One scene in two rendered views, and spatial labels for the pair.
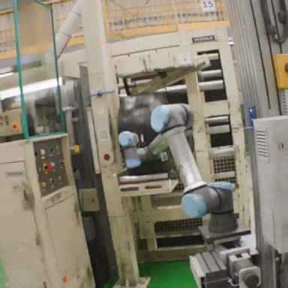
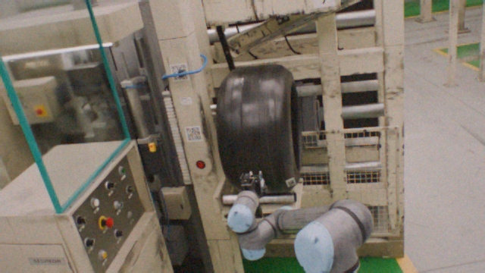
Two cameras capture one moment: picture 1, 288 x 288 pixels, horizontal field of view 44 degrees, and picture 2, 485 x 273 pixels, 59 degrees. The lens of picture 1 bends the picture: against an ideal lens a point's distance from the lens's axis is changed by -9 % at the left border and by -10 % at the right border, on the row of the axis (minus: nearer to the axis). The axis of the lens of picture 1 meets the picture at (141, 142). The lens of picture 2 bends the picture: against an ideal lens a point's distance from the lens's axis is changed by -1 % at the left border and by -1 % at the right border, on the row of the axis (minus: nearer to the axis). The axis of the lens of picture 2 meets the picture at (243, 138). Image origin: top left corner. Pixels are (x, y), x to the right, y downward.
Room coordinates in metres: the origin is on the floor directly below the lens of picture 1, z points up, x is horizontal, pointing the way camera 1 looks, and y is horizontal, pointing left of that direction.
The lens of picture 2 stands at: (0.97, 0.01, 1.97)
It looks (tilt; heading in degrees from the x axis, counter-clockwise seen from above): 24 degrees down; 1
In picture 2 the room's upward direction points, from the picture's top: 10 degrees counter-clockwise
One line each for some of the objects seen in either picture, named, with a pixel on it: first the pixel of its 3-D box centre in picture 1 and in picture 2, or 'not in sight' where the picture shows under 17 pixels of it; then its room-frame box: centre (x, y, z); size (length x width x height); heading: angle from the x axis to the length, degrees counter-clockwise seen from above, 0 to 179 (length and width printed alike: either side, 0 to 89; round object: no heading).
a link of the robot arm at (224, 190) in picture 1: (220, 196); not in sight; (1.76, -0.33, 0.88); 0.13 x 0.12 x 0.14; 125
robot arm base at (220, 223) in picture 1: (223, 218); not in sight; (1.76, -0.34, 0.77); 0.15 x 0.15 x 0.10
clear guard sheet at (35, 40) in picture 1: (39, 64); (57, 48); (2.44, 0.59, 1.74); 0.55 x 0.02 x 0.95; 166
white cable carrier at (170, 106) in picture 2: (94, 139); (179, 137); (2.82, 0.33, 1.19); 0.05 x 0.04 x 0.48; 166
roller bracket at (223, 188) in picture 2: (124, 176); (226, 183); (2.83, 0.16, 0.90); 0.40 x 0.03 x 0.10; 166
